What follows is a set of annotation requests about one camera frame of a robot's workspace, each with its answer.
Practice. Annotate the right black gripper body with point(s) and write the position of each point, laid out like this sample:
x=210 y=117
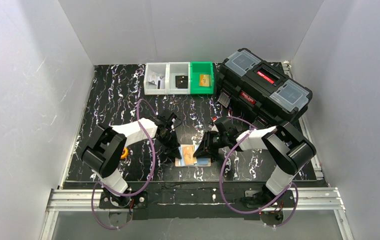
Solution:
x=210 y=144

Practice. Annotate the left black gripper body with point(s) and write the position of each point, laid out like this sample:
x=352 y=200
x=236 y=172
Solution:
x=170 y=142

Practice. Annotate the beige leather card holder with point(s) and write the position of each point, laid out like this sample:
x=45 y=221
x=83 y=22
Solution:
x=201 y=162

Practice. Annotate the orange gold credit card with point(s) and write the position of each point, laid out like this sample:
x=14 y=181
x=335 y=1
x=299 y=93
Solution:
x=187 y=155

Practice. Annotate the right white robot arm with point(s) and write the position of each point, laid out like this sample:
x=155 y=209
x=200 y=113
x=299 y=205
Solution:
x=288 y=147

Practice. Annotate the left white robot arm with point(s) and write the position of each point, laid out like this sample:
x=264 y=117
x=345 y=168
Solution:
x=103 y=150

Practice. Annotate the black card in bin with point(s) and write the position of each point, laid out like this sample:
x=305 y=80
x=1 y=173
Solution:
x=181 y=83

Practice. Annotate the gold card in bin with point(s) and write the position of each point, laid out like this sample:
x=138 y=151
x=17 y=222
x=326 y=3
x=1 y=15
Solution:
x=204 y=80

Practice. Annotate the silver cards in bin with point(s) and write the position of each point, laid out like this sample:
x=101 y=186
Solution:
x=156 y=81

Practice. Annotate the black plastic toolbox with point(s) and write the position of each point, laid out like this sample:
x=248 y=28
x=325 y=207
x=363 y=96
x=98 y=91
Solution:
x=259 y=90

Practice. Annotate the middle white storage bin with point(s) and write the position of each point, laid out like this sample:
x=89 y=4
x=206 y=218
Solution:
x=174 y=69

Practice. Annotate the white storage bin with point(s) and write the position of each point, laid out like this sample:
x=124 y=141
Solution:
x=174 y=69
x=154 y=67

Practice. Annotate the left white storage bin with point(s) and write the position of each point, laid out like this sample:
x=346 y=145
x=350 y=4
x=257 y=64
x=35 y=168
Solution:
x=154 y=67

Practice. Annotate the green storage bin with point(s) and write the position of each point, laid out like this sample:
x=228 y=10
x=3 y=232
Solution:
x=197 y=68

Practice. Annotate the aluminium frame rail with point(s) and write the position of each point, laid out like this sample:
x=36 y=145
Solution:
x=189 y=202

